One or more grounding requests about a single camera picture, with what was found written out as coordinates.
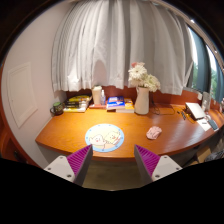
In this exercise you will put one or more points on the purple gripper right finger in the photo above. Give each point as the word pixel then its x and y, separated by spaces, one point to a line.
pixel 153 167

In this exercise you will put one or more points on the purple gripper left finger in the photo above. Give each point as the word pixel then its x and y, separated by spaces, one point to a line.
pixel 73 167

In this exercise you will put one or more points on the round cartoon mouse pad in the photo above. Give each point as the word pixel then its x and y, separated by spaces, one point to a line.
pixel 104 137

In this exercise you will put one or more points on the dark green mug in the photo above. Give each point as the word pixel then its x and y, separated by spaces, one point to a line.
pixel 57 109

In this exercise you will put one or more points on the stack of books left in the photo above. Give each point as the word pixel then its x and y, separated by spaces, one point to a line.
pixel 77 103

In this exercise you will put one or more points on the white ceramic vase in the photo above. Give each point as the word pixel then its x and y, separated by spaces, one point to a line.
pixel 142 101

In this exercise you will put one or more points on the orange yellow book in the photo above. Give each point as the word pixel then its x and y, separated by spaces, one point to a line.
pixel 129 106

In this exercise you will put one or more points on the white paper sheet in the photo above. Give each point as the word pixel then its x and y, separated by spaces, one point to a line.
pixel 204 124

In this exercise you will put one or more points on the blue book stack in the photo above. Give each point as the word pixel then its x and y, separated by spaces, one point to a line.
pixel 115 103

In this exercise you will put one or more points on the dark smartphone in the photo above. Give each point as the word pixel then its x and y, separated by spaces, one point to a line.
pixel 213 124

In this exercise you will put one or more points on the small sanitizer bottle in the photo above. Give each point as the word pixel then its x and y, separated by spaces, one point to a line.
pixel 103 98

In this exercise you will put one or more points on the white tissue container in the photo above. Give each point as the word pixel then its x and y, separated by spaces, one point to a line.
pixel 96 93

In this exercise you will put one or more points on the white and pink flowers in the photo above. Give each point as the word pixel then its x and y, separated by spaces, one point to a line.
pixel 139 77

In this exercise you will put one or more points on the white curtain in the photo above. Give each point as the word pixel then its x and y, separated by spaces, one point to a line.
pixel 98 40

